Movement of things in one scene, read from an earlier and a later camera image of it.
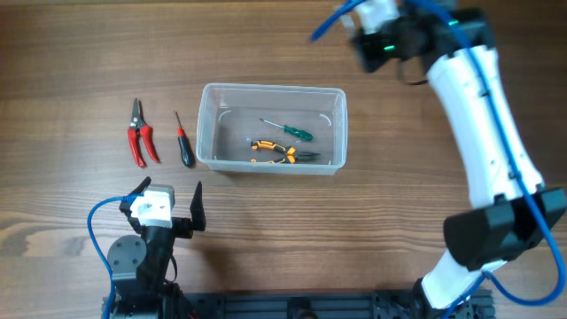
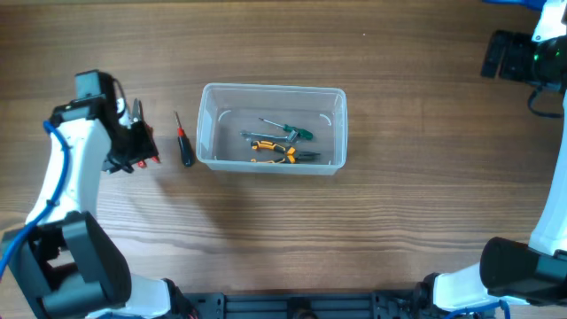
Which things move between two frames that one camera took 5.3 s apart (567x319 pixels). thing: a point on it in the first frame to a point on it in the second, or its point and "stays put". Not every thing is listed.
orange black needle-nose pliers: [289, 151] stays put
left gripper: [184, 225] to [115, 163]
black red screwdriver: [187, 155] stays put
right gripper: [376, 58] to [519, 44]
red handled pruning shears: [137, 128] stays put
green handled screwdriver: [302, 135] stays put
